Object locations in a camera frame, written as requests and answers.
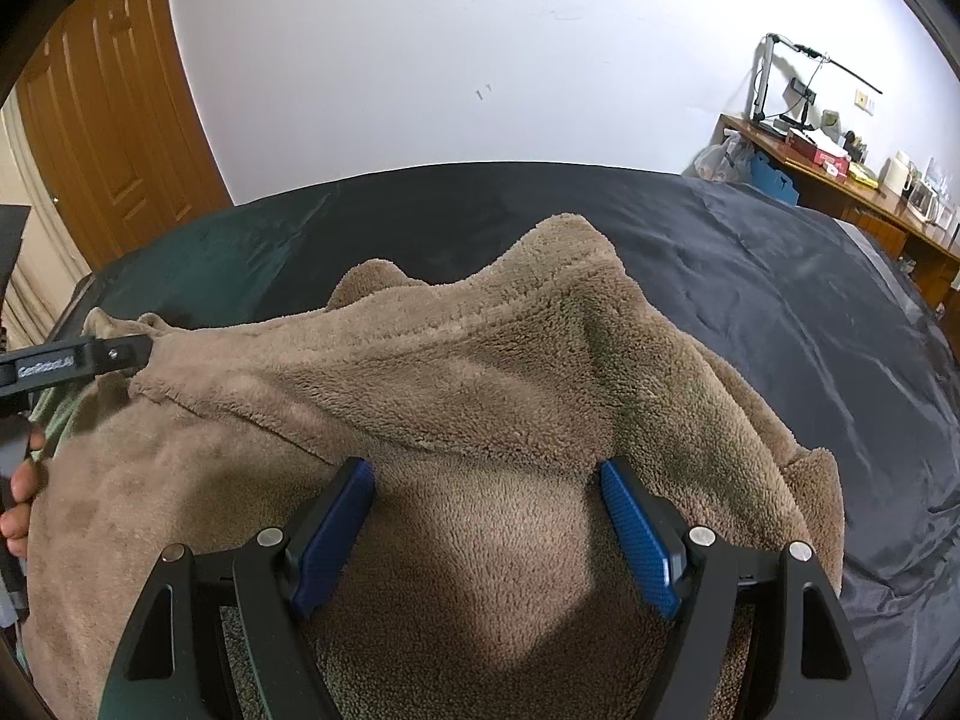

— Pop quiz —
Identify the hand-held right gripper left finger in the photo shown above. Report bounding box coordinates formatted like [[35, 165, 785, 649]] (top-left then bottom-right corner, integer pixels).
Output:
[[97, 456, 376, 720]]

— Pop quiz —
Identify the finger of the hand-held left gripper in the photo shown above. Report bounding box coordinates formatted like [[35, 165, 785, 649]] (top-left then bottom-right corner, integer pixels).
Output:
[[88, 334, 155, 377]]

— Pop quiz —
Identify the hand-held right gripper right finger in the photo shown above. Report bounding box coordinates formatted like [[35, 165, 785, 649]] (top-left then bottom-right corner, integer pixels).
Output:
[[598, 456, 863, 720]]

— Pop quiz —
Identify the brown and green fleece robe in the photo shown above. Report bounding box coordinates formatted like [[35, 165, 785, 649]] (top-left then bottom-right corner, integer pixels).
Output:
[[22, 214, 845, 720]]

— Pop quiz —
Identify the person's left hand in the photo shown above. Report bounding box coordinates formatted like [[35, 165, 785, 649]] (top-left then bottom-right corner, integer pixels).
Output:
[[0, 429, 50, 560]]

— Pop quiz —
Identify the beige curtain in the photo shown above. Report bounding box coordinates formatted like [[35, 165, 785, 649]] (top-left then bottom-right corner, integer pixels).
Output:
[[0, 101, 95, 346]]

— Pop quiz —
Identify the brown wooden door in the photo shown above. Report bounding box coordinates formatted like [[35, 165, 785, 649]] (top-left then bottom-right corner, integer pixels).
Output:
[[15, 0, 235, 271]]

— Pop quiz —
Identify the dark bed sheet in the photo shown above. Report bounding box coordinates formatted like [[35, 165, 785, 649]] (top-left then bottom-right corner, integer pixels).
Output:
[[45, 161, 960, 720]]

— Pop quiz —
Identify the blue storage box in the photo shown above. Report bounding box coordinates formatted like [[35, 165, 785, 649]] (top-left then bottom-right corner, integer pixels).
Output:
[[750, 150, 800, 207]]

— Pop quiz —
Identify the clear plastic bag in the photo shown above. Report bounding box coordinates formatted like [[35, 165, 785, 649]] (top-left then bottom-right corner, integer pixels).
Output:
[[694, 131, 753, 185]]

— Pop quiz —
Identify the wooden desk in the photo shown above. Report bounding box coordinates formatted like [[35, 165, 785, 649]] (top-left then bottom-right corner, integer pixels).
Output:
[[716, 112, 960, 308]]

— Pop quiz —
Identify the red flat box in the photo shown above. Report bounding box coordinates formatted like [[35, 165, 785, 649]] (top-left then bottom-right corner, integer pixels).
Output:
[[787, 127, 852, 175]]

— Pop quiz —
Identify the glass kettle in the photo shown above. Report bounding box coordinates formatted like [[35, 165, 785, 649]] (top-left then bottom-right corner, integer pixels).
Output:
[[911, 176, 944, 224]]

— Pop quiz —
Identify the white jug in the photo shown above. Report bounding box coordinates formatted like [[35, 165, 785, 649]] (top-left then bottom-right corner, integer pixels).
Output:
[[881, 152, 917, 200]]

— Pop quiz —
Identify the black phone stand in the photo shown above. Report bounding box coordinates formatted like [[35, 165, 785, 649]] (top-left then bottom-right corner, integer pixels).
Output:
[[787, 79, 820, 128]]

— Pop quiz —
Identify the desk lamp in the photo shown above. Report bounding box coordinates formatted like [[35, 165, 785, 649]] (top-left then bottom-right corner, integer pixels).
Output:
[[754, 32, 884, 140]]

